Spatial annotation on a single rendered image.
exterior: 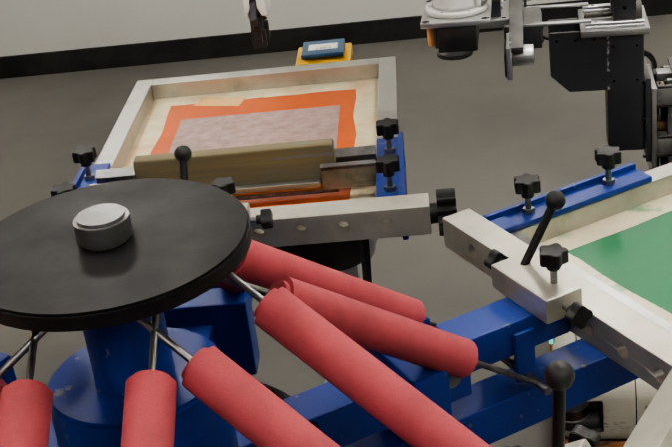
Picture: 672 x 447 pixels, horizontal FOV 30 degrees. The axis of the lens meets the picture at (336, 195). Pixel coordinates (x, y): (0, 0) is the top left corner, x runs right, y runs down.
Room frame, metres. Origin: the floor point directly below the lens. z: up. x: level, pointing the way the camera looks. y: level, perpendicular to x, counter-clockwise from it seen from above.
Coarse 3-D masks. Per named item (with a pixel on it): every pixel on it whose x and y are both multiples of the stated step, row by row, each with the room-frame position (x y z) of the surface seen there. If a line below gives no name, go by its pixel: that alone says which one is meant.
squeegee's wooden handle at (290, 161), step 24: (264, 144) 2.02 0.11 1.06; (288, 144) 2.01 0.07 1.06; (312, 144) 1.99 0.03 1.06; (144, 168) 2.02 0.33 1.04; (168, 168) 2.01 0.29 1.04; (192, 168) 2.01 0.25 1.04; (216, 168) 2.00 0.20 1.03; (240, 168) 2.00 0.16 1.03; (264, 168) 2.00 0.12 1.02; (288, 168) 1.99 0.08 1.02; (312, 168) 1.99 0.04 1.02
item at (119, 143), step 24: (240, 72) 2.62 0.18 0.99; (264, 72) 2.60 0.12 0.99; (288, 72) 2.59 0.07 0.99; (312, 72) 2.58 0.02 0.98; (336, 72) 2.58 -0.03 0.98; (360, 72) 2.57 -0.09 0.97; (384, 72) 2.50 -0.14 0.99; (144, 96) 2.54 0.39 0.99; (168, 96) 2.61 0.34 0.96; (384, 96) 2.36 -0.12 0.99; (120, 120) 2.41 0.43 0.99; (120, 144) 2.28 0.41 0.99
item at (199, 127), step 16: (176, 112) 2.51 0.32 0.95; (192, 112) 2.50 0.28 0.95; (208, 112) 2.49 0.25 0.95; (224, 112) 2.48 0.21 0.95; (240, 112) 2.47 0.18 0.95; (256, 112) 2.45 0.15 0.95; (176, 128) 2.42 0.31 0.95; (192, 128) 2.41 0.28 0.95; (208, 128) 2.40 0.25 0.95; (224, 128) 2.38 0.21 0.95; (240, 128) 2.37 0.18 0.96; (160, 144) 2.34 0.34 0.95; (176, 144) 2.33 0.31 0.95; (192, 144) 2.32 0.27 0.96; (208, 144) 2.31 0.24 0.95; (224, 144) 2.30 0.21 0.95; (240, 144) 2.29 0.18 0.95
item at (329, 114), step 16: (288, 96) 2.53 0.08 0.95; (304, 96) 2.51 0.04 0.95; (320, 96) 2.50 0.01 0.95; (336, 96) 2.49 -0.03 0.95; (352, 96) 2.48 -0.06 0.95; (272, 112) 2.44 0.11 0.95; (288, 112) 2.43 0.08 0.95; (304, 112) 2.42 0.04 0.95; (320, 112) 2.41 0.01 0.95; (336, 112) 2.40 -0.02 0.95; (352, 112) 2.39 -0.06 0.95; (256, 128) 2.36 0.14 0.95; (272, 128) 2.35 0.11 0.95; (288, 128) 2.34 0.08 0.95; (304, 128) 2.33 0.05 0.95; (320, 128) 2.32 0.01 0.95; (336, 128) 2.31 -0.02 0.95; (352, 128) 2.30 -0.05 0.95; (256, 144) 2.28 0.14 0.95; (336, 144) 2.23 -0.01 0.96; (352, 144) 2.22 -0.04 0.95; (336, 192) 2.01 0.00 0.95
